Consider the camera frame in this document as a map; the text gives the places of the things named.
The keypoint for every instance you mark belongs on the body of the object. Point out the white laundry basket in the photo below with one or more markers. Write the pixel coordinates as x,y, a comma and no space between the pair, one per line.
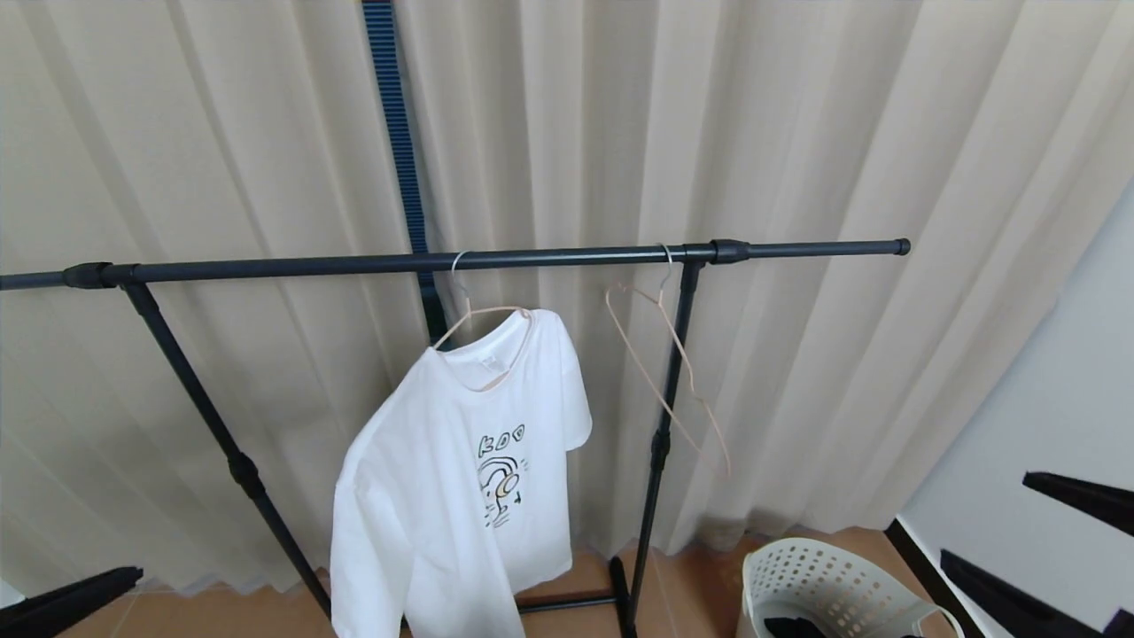
824,576

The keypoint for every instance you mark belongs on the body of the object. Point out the window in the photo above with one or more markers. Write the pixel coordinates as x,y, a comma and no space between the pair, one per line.
399,133

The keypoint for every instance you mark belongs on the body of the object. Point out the black clothes rack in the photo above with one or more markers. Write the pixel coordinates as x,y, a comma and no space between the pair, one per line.
266,264

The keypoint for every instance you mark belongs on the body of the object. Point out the black garment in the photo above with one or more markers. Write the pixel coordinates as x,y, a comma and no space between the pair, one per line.
797,627

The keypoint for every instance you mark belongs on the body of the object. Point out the beige curtain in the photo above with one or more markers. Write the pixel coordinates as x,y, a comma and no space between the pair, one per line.
177,133
842,177

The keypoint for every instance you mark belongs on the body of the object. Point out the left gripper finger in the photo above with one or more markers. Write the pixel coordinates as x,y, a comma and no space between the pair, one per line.
53,611

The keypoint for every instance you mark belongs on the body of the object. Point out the white printed t-shirt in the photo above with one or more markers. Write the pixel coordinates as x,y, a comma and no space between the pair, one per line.
425,496

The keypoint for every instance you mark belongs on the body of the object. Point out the pink clothes hanger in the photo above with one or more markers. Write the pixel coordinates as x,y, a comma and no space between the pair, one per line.
663,282
500,309

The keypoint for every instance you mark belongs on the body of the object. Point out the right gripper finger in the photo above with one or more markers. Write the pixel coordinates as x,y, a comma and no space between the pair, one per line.
1028,611
1099,505

